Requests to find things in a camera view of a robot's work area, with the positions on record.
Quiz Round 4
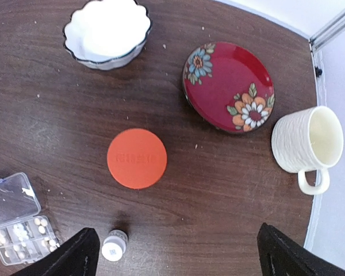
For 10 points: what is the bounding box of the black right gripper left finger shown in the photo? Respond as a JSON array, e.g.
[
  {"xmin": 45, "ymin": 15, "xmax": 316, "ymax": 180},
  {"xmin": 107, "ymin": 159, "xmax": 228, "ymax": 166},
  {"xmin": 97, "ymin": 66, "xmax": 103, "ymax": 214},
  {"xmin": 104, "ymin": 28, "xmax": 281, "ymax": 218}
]
[{"xmin": 15, "ymin": 228, "xmax": 100, "ymax": 276}]

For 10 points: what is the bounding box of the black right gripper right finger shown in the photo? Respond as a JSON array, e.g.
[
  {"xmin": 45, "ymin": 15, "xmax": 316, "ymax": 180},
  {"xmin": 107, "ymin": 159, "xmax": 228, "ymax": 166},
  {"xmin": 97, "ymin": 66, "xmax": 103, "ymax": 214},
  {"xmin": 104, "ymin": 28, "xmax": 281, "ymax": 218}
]
[{"xmin": 257, "ymin": 223, "xmax": 345, "ymax": 276}]

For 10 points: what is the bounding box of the small white pill bottle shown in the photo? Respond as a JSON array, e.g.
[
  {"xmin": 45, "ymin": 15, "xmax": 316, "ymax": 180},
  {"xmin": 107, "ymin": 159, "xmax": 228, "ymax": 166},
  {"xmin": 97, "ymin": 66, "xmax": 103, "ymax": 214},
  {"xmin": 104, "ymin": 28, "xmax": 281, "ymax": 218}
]
[{"xmin": 101, "ymin": 229, "xmax": 128, "ymax": 262}]

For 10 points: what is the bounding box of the clear plastic pill organizer box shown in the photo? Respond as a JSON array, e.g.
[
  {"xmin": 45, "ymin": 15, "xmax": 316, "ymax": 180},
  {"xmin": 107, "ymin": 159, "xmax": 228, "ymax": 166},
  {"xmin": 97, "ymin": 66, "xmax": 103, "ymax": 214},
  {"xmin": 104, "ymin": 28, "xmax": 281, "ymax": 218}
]
[{"xmin": 0, "ymin": 172, "xmax": 60, "ymax": 266}]

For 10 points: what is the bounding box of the orange cylindrical bottle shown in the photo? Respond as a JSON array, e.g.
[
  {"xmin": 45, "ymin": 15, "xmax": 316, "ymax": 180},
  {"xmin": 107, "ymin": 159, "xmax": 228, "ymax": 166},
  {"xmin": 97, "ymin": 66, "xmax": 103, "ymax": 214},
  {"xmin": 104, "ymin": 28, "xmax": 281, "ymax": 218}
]
[{"xmin": 107, "ymin": 128, "xmax": 167, "ymax": 190}]

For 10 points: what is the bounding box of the cream ribbed mug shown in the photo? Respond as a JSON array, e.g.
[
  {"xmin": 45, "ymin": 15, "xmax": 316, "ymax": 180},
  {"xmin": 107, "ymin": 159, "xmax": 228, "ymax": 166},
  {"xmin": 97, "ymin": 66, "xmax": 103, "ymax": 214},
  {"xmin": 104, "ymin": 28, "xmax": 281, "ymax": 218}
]
[{"xmin": 271, "ymin": 106, "xmax": 344, "ymax": 196}]

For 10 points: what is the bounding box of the red floral plate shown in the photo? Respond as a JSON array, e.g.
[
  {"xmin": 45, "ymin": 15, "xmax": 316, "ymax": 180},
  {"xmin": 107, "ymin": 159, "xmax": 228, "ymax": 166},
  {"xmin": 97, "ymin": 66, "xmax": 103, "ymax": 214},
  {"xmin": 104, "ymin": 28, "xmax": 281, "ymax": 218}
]
[{"xmin": 182, "ymin": 41, "xmax": 275, "ymax": 134}]

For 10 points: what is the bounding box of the white scalloped bowl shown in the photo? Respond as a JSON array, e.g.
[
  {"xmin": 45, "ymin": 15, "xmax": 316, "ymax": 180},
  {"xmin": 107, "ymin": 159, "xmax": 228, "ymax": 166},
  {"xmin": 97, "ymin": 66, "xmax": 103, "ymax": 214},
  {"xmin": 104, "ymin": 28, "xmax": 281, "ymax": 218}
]
[{"xmin": 63, "ymin": 1, "xmax": 152, "ymax": 71}]

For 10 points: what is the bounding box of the right aluminium frame post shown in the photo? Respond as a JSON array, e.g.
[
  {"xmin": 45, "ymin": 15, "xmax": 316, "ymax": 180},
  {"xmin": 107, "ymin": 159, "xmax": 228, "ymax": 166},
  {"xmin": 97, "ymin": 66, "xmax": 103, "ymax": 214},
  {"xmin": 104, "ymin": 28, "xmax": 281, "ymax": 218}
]
[{"xmin": 309, "ymin": 8, "xmax": 345, "ymax": 53}]

